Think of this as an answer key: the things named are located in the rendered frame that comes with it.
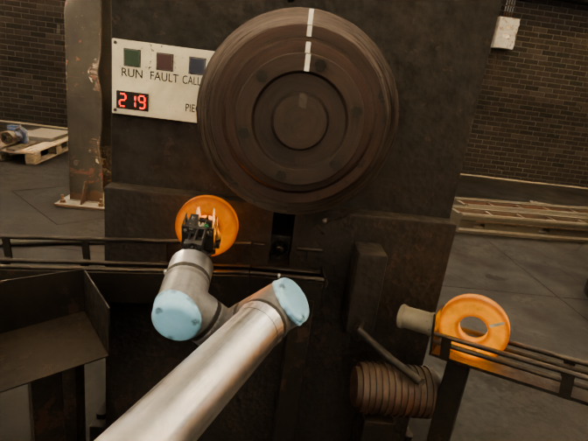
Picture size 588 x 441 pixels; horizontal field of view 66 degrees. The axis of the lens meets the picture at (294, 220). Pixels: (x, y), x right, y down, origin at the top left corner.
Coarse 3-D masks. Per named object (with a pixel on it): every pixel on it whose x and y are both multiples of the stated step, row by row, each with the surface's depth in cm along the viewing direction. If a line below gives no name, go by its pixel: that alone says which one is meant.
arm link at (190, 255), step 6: (180, 252) 91; (186, 252) 91; (192, 252) 91; (198, 252) 92; (174, 258) 91; (180, 258) 90; (186, 258) 89; (192, 258) 90; (198, 258) 90; (204, 258) 91; (198, 264) 89; (204, 264) 90; (210, 264) 92; (210, 270) 92; (210, 276) 91
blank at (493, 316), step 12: (456, 300) 104; (468, 300) 103; (480, 300) 102; (492, 300) 103; (444, 312) 106; (456, 312) 105; (468, 312) 103; (480, 312) 102; (492, 312) 101; (504, 312) 102; (444, 324) 107; (456, 324) 105; (492, 324) 102; (504, 324) 100; (456, 336) 106; (468, 336) 107; (492, 336) 102; (504, 336) 101; (468, 348) 105; (504, 348) 102
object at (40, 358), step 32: (0, 288) 96; (32, 288) 100; (64, 288) 104; (96, 288) 98; (0, 320) 98; (32, 320) 102; (64, 320) 105; (96, 320) 100; (0, 352) 93; (32, 352) 94; (64, 352) 95; (96, 352) 95; (0, 384) 85; (32, 384) 94; (32, 416) 96
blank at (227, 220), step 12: (192, 204) 110; (204, 204) 110; (216, 204) 110; (228, 204) 113; (180, 216) 111; (228, 216) 111; (180, 228) 112; (228, 228) 112; (180, 240) 112; (228, 240) 113; (216, 252) 114
